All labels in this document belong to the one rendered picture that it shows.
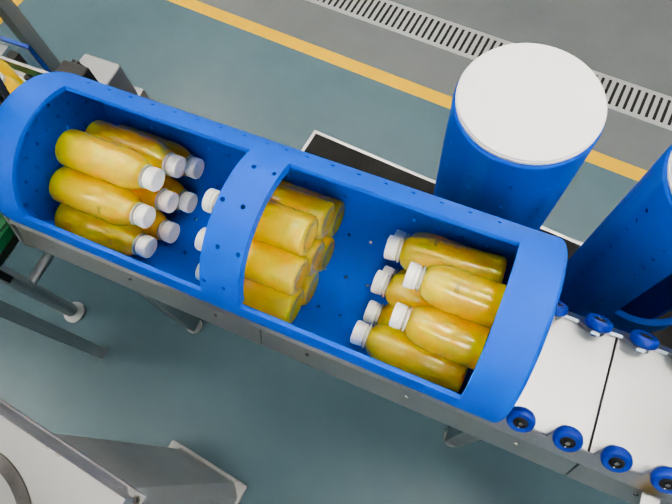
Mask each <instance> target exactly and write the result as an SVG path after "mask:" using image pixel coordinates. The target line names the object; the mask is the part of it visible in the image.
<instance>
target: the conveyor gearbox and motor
mask: <svg viewBox="0 0 672 504"><path fill-rule="evenodd" d="M79 62H80V63H81V64H82V65H84V66H85V67H88V68H89V69H90V70H91V72H92V73H93V75H94V76H95V77H96V79H97V80H98V81H99V83H102V84H105V85H108V86H111V87H114V88H117V89H120V90H123V91H126V92H129V93H132V94H135V95H138V96H141V97H144V98H147V99H149V97H148V96H147V94H146V92H145V91H144V89H141V88H138V87H135V86H133V85H132V83H131V82H130V80H129V78H128V77H127V75H126V74H125V72H124V71H123V69H122V67H121V65H120V64H119V63H113V62H110V61H107V60H104V59H101V58H98V57H95V56H93V55H92V54H90V55H89V54H84V55H83V57H82V58H81V59H80V61H79Z"/></svg>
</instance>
